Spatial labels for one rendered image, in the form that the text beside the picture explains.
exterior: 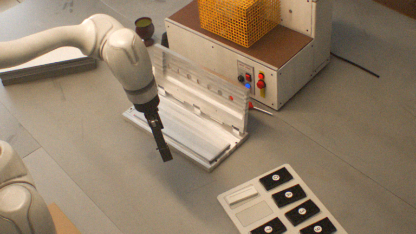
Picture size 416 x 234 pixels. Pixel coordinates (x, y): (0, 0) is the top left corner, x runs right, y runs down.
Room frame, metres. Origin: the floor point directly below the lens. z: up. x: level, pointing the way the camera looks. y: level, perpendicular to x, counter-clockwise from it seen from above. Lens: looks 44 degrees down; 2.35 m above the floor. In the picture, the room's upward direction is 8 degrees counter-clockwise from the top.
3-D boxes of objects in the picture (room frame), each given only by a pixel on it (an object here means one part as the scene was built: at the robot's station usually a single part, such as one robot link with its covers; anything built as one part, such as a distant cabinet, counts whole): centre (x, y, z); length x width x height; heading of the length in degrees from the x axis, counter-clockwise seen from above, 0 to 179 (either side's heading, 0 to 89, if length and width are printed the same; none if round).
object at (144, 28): (2.03, 0.22, 0.96); 0.09 x 0.09 x 0.11
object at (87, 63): (1.95, 0.64, 0.95); 0.40 x 0.13 x 0.09; 94
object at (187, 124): (1.48, 0.09, 0.92); 0.44 x 0.21 x 0.04; 43
